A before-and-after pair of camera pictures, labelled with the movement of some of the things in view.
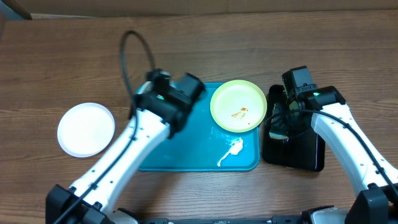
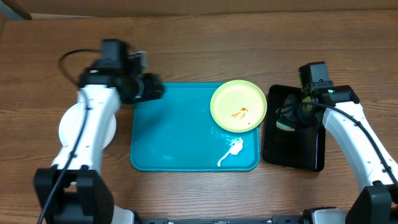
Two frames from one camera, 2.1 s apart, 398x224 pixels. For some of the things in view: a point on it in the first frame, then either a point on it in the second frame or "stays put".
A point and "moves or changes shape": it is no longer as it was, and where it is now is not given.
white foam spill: [236, 145] stays put
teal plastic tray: [199, 144] stays put
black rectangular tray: [302, 152] stays put
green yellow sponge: [278, 129] moves or changes shape
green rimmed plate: [238, 106] stays put
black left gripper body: [140, 100] → [142, 89]
